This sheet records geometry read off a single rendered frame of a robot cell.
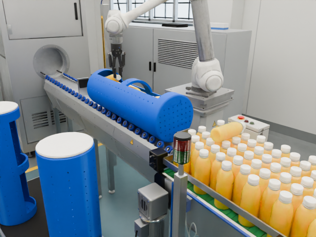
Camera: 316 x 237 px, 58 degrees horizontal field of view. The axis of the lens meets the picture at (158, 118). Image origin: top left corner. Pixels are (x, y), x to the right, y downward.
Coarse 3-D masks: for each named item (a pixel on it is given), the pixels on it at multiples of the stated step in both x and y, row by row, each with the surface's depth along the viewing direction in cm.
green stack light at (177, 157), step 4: (176, 152) 99; (180, 152) 98; (184, 152) 98; (188, 152) 99; (176, 156) 100; (180, 156) 99; (184, 156) 99; (188, 156) 100; (176, 160) 100; (180, 160) 100; (184, 160) 100; (188, 160) 100
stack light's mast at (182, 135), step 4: (180, 132) 102; (184, 132) 102; (176, 136) 98; (180, 136) 98; (184, 136) 98; (188, 136) 98; (180, 140) 97; (184, 140) 97; (180, 164) 102; (180, 168) 103; (180, 172) 104
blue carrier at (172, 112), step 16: (96, 80) 205; (112, 80) 193; (128, 80) 185; (96, 96) 204; (112, 96) 185; (128, 96) 172; (144, 96) 162; (160, 96) 156; (176, 96) 154; (128, 112) 171; (144, 112) 158; (160, 112) 151; (176, 112) 158; (192, 112) 166; (144, 128) 164; (160, 128) 154; (176, 128) 162
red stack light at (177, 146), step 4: (176, 140) 98; (188, 140) 98; (176, 144) 98; (180, 144) 97; (184, 144) 97; (188, 144) 98; (176, 148) 99; (180, 148) 98; (184, 148) 98; (188, 148) 98
